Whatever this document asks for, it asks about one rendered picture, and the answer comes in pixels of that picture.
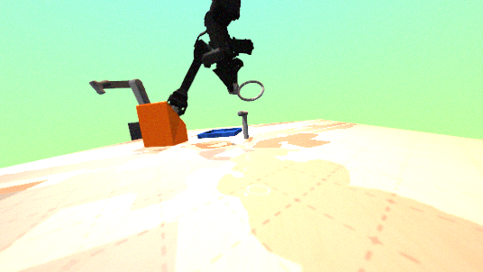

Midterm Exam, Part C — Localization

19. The blue tray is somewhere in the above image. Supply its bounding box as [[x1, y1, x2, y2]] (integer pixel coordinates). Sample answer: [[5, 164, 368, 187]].
[[197, 127, 242, 139]]

